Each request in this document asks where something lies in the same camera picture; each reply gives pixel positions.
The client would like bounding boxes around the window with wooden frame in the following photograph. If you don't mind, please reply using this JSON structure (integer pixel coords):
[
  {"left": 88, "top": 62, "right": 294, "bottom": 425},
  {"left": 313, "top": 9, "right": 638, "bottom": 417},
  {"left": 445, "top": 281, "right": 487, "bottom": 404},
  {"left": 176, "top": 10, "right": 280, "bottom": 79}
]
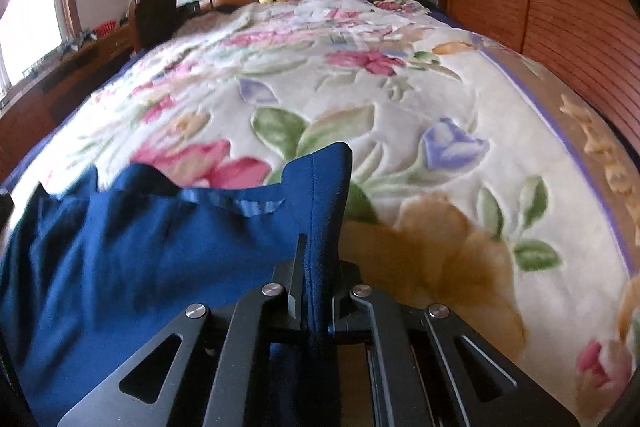
[{"left": 0, "top": 0, "right": 83, "bottom": 100}]

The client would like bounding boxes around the floral blanket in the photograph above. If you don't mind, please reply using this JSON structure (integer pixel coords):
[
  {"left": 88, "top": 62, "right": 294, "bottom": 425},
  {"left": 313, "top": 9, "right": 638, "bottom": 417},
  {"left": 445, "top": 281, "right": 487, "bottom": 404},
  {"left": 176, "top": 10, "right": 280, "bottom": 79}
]
[{"left": 0, "top": 0, "right": 640, "bottom": 423}]

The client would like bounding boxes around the dark wooden chair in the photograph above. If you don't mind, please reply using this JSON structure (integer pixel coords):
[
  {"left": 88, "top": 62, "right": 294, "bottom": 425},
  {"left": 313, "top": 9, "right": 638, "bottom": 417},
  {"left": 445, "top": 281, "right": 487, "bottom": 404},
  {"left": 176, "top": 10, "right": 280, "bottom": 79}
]
[{"left": 129, "top": 0, "right": 181, "bottom": 55}]

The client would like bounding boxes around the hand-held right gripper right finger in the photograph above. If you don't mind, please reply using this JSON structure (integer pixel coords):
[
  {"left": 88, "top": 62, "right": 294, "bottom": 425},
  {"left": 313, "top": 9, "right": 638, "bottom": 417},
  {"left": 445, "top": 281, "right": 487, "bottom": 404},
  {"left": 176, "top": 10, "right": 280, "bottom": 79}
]
[{"left": 330, "top": 261, "right": 583, "bottom": 427}]

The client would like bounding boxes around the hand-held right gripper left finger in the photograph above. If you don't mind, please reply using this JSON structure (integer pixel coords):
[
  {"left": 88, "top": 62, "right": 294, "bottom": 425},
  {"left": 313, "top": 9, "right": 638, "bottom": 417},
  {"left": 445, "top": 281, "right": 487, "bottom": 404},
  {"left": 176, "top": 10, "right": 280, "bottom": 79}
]
[{"left": 56, "top": 234, "right": 308, "bottom": 427}]

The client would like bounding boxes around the navy bed sheet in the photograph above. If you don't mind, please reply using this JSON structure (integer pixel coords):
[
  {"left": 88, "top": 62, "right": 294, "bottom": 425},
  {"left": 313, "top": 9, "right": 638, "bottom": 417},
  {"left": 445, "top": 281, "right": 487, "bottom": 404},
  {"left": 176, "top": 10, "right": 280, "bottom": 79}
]
[{"left": 177, "top": 0, "right": 468, "bottom": 28}]

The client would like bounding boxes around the dark blue jacket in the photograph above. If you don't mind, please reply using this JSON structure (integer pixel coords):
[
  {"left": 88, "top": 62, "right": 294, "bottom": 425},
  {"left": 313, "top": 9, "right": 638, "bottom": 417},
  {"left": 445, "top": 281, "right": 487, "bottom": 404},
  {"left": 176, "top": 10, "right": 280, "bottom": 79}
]
[{"left": 0, "top": 142, "right": 353, "bottom": 427}]

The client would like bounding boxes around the wooden desk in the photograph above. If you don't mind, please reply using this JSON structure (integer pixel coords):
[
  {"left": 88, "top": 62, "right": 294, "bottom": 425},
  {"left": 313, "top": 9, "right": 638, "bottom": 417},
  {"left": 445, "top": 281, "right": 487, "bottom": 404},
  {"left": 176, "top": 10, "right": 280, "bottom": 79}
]
[{"left": 0, "top": 24, "right": 136, "bottom": 182}]

